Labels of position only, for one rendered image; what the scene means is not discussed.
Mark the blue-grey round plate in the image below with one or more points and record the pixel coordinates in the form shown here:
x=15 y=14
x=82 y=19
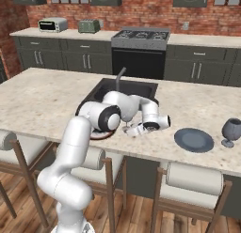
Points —
x=194 y=140

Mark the silver toaster oven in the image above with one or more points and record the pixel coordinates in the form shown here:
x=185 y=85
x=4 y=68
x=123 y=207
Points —
x=52 y=25

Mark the dark grey island base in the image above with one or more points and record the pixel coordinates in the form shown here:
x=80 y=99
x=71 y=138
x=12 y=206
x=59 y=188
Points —
x=142 y=177

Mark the dark sink basin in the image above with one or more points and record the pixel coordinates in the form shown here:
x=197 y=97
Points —
x=131 y=88

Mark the dark round plate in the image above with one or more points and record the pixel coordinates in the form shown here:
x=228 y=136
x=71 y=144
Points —
x=102 y=136

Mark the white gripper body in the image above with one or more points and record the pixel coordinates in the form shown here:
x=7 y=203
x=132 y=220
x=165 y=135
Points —
x=137 y=130

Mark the grey wine glass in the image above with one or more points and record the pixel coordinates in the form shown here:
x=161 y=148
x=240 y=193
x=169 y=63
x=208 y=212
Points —
x=231 y=129
x=126 y=119

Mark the green toaster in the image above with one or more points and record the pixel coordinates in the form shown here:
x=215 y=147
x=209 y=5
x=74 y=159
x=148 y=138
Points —
x=88 y=26

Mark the dark grey base cupboards, long run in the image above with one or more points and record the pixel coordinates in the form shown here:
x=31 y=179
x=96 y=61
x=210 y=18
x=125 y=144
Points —
x=64 y=56

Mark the white cushioned wooden stool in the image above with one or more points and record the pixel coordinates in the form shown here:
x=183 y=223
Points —
x=191 y=186
x=97 y=171
x=19 y=155

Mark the grey wall socket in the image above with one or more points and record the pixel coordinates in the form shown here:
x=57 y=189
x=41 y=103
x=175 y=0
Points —
x=185 y=25

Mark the grey stove with oven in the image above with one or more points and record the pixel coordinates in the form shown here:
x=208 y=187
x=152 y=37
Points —
x=139 y=52

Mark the dark grey base cupboards, short run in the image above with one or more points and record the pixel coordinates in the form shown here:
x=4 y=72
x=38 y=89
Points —
x=200 y=66

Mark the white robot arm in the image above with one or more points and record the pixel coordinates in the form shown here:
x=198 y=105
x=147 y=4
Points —
x=75 y=142

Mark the grey sink tap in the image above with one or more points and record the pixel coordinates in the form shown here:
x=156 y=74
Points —
x=119 y=78

